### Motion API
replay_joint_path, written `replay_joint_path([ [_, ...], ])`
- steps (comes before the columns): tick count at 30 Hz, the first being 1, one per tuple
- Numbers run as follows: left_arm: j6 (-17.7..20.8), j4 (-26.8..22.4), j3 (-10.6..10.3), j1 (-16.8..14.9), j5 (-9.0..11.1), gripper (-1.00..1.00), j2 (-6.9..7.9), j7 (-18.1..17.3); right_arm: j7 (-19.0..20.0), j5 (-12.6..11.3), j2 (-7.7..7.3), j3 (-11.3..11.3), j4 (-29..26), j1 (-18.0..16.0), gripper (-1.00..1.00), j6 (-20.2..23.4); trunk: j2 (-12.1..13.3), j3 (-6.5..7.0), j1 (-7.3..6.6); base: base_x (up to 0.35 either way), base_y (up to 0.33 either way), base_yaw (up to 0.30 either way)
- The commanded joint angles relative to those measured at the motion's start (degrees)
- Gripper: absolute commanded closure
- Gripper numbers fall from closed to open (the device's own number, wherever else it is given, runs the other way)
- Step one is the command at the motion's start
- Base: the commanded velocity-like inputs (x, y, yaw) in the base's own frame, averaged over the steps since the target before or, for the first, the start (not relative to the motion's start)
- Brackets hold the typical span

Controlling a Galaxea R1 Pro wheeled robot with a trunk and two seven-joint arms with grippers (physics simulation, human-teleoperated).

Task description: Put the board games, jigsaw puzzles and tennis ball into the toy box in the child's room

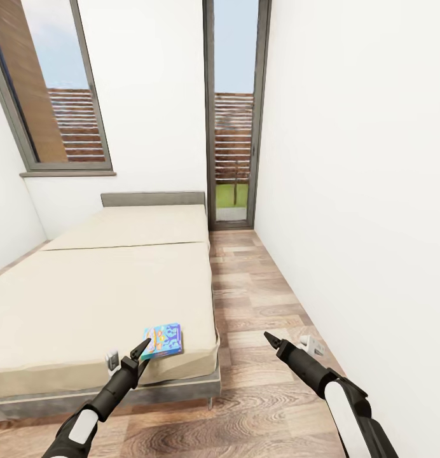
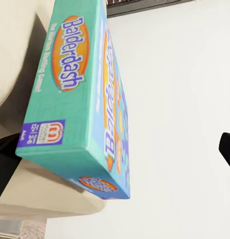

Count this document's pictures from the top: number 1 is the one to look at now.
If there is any board game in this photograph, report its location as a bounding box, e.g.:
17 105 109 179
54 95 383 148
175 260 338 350
140 323 182 361

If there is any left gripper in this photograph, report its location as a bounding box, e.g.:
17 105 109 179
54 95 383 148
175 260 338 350
104 338 152 404

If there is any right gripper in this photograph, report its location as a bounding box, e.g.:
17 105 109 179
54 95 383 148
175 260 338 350
265 332 318 385

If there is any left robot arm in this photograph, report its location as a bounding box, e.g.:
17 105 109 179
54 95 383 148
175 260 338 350
42 338 152 458

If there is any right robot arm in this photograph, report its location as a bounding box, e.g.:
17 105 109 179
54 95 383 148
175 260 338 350
265 332 399 458

